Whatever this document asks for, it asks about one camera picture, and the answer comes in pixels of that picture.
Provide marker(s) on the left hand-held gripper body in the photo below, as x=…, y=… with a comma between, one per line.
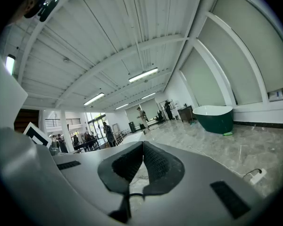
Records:
x=37, y=135

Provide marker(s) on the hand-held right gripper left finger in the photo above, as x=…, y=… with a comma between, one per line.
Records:
x=119, y=173

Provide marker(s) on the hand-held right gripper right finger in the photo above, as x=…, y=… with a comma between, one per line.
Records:
x=163, y=171

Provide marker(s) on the white column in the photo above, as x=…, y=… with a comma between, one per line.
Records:
x=66, y=131

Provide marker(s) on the black table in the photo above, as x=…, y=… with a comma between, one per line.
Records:
x=85, y=145

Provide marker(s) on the black bin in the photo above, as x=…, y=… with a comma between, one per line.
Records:
x=132, y=127

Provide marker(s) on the dark wooden cabinet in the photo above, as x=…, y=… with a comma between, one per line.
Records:
x=185, y=114

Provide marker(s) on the long ceiling light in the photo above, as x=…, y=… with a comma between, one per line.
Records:
x=143, y=75
x=121, y=106
x=94, y=99
x=148, y=95

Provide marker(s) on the dark green bathtub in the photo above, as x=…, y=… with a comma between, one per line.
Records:
x=215, y=120

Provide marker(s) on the green cloth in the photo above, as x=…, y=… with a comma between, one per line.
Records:
x=228, y=133

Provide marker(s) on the white power strip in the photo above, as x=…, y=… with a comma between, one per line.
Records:
x=257, y=176

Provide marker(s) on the grey window blind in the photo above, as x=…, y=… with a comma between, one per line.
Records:
x=202, y=83
x=231, y=62
x=259, y=36

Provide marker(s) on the items on window sill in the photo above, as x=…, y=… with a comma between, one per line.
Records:
x=281, y=93

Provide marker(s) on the glowing wall light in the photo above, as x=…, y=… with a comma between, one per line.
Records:
x=10, y=64

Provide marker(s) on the black head-worn camera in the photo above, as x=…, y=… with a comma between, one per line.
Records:
x=46, y=7

